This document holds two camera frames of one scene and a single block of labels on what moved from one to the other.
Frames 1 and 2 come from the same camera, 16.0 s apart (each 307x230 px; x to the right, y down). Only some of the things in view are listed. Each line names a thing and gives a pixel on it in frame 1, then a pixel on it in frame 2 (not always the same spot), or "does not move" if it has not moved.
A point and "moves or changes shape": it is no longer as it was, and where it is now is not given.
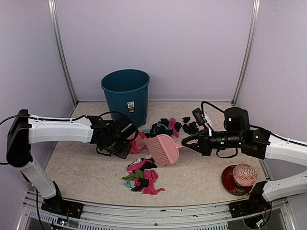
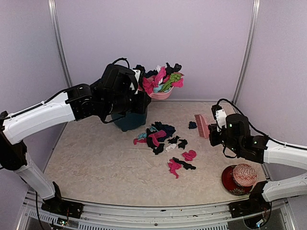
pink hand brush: (164, 149) moves or changes shape
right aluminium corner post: (255, 11) does not move
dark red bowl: (230, 184) does not move
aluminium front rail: (278, 215) does not move
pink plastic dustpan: (140, 143) → (161, 96)
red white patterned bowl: (244, 175) does not move
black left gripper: (124, 153) → (141, 106)
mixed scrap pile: (141, 179) → (174, 163)
